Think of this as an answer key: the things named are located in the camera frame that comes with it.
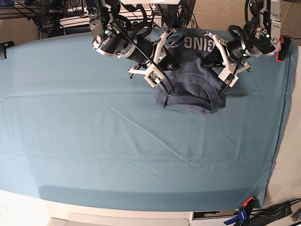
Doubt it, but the black bag bottom right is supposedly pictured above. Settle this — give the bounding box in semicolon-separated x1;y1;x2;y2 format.
242;198;301;226

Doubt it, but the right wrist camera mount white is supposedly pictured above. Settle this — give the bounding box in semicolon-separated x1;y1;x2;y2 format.
124;28;176;90

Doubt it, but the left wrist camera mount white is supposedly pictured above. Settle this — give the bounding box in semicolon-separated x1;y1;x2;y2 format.
206;32;252;89

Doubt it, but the yellow cable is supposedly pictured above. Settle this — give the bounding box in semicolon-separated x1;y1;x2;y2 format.
281;2;295;30

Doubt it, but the grey-blue T-shirt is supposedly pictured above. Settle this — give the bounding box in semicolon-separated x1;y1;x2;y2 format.
154;32;226;114

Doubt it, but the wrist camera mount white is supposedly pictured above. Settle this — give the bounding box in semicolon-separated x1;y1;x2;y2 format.
206;32;252;89
124;28;176;90

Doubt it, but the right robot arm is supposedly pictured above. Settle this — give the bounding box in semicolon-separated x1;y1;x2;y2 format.
86;0;180;71

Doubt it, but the white power strip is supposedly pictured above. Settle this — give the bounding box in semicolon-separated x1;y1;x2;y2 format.
58;14;165;30

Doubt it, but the black camera cable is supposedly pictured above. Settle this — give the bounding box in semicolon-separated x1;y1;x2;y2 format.
219;0;261;96
110;0;175;95

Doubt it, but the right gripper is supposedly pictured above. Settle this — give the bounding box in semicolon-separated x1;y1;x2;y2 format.
128;37;180;71

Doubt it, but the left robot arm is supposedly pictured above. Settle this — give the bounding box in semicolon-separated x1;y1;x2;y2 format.
222;0;281;65

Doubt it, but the black clamp left edge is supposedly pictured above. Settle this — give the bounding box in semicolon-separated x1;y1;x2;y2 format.
0;41;15;60

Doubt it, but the orange blue clamp bottom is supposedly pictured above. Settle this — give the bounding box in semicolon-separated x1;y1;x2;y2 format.
224;196;256;226

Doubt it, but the orange black clamp top right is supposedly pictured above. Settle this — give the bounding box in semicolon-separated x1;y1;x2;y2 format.
276;36;291;63

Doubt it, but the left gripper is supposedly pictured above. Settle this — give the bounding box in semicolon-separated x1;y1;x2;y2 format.
203;40;249;68

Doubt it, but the teal table cloth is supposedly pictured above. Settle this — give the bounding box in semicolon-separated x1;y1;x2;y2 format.
0;33;298;211

